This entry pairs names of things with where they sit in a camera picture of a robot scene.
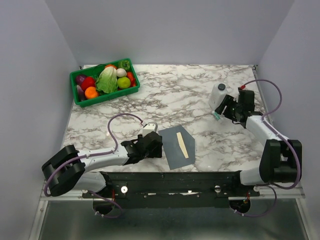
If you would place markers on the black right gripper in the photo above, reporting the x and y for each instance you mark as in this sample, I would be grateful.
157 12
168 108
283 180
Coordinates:
228 100

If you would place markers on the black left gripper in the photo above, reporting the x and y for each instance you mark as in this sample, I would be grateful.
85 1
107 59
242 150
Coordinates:
157 152

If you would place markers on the green white glue stick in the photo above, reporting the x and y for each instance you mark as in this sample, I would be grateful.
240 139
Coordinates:
217 116

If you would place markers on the grey envelope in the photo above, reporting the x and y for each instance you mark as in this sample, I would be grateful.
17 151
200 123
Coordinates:
173 153

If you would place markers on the beige letter paper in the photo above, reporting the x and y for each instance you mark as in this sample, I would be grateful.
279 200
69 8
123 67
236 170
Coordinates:
182 145

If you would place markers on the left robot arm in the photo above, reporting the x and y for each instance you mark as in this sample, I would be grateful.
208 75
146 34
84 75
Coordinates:
66 168

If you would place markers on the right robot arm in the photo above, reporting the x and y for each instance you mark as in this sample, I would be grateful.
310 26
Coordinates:
281 160

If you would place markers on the white plastic bottle black cap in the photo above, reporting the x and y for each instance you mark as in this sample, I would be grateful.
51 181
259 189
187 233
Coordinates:
218 93

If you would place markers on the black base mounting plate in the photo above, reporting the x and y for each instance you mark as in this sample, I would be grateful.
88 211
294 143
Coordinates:
137 190

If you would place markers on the orange carrot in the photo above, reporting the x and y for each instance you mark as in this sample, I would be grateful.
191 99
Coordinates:
132 79

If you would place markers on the green apple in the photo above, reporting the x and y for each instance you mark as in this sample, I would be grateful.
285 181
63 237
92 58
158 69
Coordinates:
123 82

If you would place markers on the green lettuce leaf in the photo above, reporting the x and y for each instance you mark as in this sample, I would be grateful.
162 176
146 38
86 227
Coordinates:
106 83

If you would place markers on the white mushroom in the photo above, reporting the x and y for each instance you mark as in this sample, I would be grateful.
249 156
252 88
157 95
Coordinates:
121 72

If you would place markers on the orange fruit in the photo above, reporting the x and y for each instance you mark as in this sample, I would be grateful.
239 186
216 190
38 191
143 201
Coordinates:
91 93

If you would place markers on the green bell pepper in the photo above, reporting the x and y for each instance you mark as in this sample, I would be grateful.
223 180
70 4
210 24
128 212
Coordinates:
124 64

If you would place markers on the purple eggplant slice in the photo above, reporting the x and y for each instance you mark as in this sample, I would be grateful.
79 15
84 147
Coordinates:
80 94

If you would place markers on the red tomato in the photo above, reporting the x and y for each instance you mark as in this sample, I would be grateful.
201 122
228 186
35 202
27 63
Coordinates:
87 83

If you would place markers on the green plastic vegetable bin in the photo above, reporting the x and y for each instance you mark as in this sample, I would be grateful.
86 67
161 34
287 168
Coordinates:
94 72

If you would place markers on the purple onion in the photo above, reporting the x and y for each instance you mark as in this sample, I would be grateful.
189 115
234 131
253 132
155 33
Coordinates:
79 79

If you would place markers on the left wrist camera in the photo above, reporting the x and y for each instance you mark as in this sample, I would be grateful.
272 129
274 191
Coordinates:
149 127

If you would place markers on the aluminium frame rail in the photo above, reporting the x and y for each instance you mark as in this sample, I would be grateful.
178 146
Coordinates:
71 196

